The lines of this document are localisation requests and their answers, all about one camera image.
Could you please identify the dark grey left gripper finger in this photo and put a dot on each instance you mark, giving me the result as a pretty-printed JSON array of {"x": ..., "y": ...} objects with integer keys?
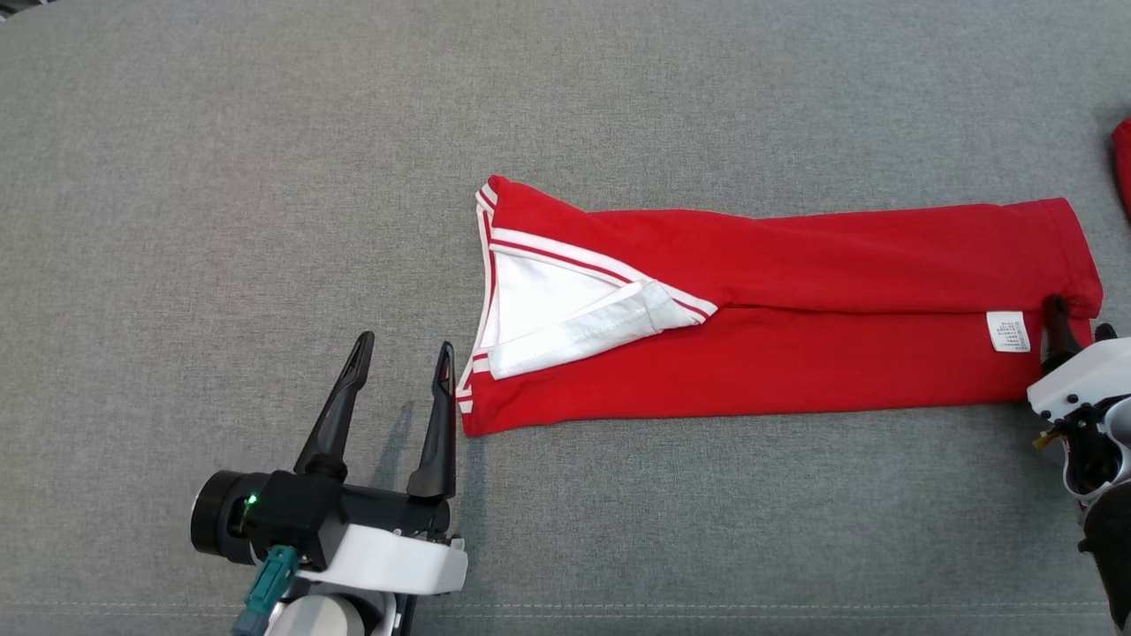
[
  {"x": 340, "y": 424},
  {"x": 439, "y": 433}
]

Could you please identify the red shorts with white band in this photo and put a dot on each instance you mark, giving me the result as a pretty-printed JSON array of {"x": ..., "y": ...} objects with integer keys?
[{"x": 1124, "y": 168}]

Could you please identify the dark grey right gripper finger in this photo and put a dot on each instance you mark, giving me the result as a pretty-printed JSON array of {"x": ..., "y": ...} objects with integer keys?
[
  {"x": 1060, "y": 336},
  {"x": 1106, "y": 333}
]

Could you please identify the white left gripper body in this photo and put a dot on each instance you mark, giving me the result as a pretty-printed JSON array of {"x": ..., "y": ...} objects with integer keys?
[{"x": 398, "y": 556}]

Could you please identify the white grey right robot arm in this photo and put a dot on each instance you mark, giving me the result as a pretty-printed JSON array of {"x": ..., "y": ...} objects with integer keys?
[{"x": 1109, "y": 548}]

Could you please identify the red Bulls jersey white sleeves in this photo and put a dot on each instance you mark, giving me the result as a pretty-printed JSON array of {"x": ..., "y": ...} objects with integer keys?
[{"x": 795, "y": 371}]

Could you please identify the teal left camera connector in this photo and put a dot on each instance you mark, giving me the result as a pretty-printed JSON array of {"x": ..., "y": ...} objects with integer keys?
[{"x": 265, "y": 592}]

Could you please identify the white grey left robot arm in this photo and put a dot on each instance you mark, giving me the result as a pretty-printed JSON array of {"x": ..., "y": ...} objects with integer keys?
[{"x": 318, "y": 618}]

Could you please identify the grey fabric sofa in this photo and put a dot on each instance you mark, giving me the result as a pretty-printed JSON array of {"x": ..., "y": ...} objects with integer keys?
[{"x": 265, "y": 177}]

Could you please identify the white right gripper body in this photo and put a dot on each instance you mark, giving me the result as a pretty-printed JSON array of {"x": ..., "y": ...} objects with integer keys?
[{"x": 1087, "y": 380}]

